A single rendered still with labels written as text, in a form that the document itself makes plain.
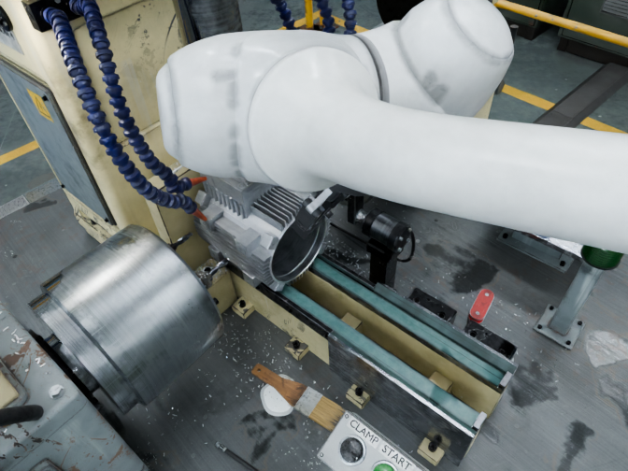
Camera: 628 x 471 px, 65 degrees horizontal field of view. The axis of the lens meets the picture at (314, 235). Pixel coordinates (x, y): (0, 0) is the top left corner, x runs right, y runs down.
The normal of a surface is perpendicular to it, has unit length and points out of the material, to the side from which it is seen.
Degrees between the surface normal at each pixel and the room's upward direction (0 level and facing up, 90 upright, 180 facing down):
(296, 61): 37
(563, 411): 0
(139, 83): 90
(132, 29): 90
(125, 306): 32
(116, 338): 43
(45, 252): 0
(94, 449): 90
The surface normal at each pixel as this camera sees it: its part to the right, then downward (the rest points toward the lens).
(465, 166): -0.41, 0.08
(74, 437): 0.76, 0.45
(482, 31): 0.37, -0.24
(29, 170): -0.04, -0.68
